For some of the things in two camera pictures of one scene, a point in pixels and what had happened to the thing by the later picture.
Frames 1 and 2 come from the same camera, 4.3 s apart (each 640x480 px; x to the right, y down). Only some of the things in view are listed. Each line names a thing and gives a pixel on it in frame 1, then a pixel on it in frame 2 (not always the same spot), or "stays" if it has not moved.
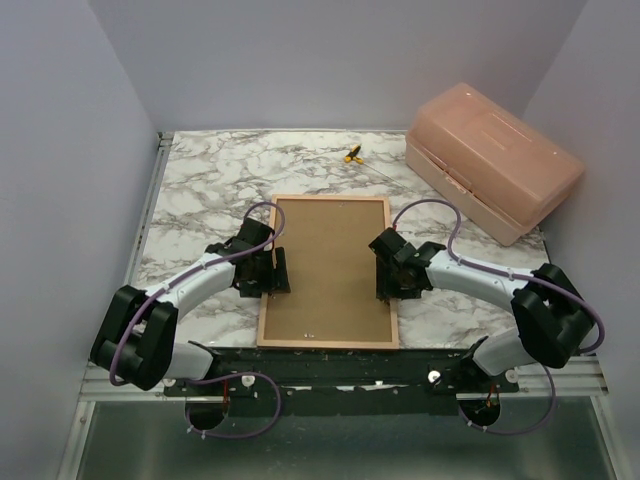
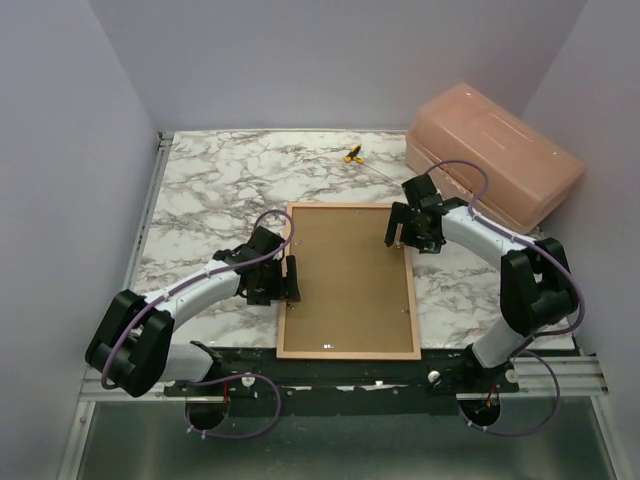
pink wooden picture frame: (261, 343) → (355, 294)
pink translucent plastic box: (490, 160) stays
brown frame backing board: (332, 273) stays
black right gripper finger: (383, 279) → (398, 215)
